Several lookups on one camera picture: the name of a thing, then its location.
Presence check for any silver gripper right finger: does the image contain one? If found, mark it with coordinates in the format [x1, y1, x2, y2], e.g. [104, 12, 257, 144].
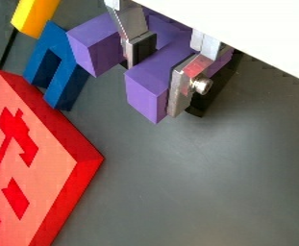
[167, 30, 234, 117]

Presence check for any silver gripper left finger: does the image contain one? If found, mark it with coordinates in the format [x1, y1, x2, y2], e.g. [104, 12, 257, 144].
[104, 0, 156, 68]

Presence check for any purple U-shaped block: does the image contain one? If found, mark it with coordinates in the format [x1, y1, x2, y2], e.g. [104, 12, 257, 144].
[65, 7, 235, 125]

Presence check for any red puzzle board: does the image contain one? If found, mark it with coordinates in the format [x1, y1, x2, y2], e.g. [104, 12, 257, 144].
[0, 70, 103, 246]

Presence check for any blue U-shaped block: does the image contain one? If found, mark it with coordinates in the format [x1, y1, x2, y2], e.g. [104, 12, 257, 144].
[23, 21, 88, 111]

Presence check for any yellow long bar block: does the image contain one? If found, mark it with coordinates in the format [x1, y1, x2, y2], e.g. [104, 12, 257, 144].
[11, 0, 60, 38]

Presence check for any black angle bracket fixture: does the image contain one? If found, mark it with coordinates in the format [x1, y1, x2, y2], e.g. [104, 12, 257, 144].
[184, 50, 243, 117]

